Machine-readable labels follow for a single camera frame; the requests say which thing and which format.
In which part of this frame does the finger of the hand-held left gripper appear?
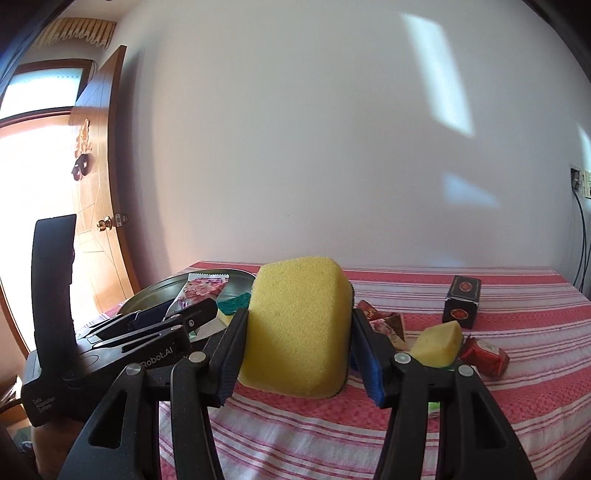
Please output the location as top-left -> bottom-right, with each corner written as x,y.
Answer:
85,302 -> 172,340
92,298 -> 219,354

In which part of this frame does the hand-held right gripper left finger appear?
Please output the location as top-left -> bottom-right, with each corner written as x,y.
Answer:
58,308 -> 250,480

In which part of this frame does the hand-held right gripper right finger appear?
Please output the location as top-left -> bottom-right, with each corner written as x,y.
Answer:
352,308 -> 539,480

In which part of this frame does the round patterned metal tin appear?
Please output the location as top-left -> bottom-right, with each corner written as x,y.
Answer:
117,269 -> 257,326

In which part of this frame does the small yellow green-backed sponge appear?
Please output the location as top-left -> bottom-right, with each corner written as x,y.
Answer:
410,320 -> 464,370

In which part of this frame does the large yellow sponge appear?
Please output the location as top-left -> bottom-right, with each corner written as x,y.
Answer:
238,257 -> 355,400

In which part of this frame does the teal scouring sponge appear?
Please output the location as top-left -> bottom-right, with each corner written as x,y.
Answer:
216,292 -> 253,324

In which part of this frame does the dark red snack packet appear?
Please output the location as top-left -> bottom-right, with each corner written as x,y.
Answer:
381,312 -> 408,354

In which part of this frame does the brass door knob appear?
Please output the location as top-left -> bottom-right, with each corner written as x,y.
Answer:
96,212 -> 128,232

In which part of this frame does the red striped tablecloth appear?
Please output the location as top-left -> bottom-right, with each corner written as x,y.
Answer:
90,261 -> 591,480

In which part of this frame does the wooden door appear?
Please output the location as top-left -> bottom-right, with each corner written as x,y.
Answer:
69,45 -> 139,319

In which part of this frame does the black box with red emblem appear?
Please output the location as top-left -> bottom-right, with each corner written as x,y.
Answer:
442,275 -> 482,329

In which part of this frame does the door hanging ornament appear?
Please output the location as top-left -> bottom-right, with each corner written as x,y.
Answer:
71,120 -> 96,182

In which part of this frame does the yellow pleated curtain valance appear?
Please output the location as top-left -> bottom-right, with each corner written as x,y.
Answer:
34,17 -> 116,49

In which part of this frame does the window with wooden frame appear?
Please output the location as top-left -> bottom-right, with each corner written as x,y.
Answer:
0,59 -> 96,127

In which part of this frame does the black power cable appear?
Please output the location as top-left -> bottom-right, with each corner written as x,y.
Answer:
571,185 -> 591,291

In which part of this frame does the wall power outlet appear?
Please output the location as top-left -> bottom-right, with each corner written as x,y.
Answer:
569,165 -> 591,200

